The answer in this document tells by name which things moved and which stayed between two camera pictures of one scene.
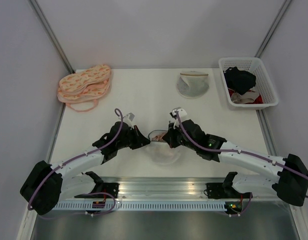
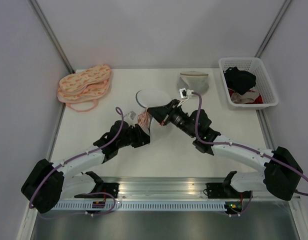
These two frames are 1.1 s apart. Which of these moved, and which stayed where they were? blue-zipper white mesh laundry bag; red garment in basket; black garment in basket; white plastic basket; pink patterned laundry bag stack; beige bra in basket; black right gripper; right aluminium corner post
Moved: black right gripper; blue-zipper white mesh laundry bag
Stayed: black garment in basket; white plastic basket; pink patterned laundry bag stack; red garment in basket; right aluminium corner post; beige bra in basket
